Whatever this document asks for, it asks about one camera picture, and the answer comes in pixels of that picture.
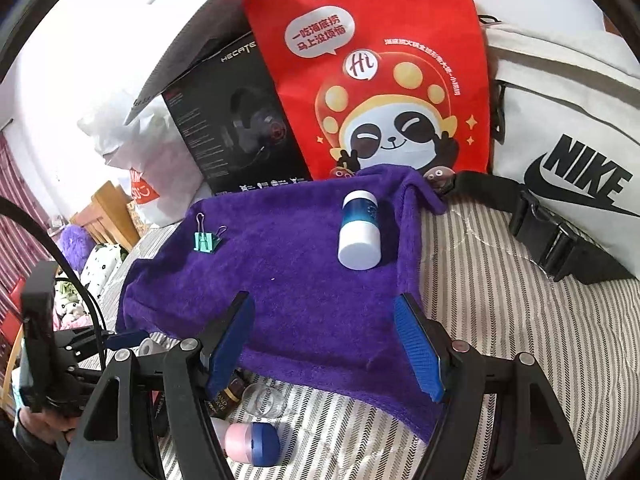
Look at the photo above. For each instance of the white plastic bag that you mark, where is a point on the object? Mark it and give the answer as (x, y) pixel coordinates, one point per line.
(145, 160)

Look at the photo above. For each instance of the white backpack with black logo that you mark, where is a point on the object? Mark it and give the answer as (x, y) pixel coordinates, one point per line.
(565, 100)

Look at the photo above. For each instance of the pink and blue container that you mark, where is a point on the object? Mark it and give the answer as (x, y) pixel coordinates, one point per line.
(250, 441)

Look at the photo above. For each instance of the dark bottle with gold bands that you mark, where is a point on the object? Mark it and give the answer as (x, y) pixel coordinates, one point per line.
(231, 394)

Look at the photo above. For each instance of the striped red curtain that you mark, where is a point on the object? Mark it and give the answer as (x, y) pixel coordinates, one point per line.
(20, 240)

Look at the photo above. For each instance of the person's left forearm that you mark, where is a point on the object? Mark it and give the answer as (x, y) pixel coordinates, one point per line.
(25, 460)

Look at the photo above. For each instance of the clear glass jar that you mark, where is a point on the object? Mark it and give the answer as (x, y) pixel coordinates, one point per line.
(264, 401)

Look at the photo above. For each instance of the black tube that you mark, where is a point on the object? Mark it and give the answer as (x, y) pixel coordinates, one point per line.
(158, 410)

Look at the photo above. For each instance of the small white cylinder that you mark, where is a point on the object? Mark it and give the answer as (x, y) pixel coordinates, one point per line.
(147, 346)

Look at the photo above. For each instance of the wooden furniture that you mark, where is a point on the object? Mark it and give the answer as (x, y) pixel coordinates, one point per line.
(107, 210)

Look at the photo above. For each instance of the blue and white bottle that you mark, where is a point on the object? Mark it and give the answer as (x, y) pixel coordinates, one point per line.
(359, 245)

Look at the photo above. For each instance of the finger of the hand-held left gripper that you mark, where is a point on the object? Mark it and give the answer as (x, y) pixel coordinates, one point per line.
(125, 340)

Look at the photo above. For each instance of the black headphone box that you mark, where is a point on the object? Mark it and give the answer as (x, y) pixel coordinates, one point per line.
(220, 125)

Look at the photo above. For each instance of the person's left hand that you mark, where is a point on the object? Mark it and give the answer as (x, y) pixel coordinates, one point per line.
(45, 427)

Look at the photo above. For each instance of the brown cartoon face figure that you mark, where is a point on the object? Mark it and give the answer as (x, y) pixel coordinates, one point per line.
(439, 177)
(342, 172)

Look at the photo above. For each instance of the green binder clip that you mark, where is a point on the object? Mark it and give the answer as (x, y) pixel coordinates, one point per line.
(205, 242)

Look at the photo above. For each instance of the purple fleece towel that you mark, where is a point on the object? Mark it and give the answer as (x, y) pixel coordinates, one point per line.
(300, 285)

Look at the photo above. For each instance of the red panda print bag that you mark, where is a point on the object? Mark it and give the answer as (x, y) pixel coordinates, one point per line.
(400, 60)

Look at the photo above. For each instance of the purple plush toy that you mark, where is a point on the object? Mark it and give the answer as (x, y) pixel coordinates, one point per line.
(75, 247)

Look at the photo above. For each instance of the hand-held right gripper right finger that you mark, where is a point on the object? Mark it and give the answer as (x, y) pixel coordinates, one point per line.
(420, 355)

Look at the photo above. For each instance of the white spotted plush toy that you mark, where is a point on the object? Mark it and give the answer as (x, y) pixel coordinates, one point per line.
(102, 267)

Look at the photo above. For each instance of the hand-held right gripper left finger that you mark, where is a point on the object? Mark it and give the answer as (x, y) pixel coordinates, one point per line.
(230, 345)

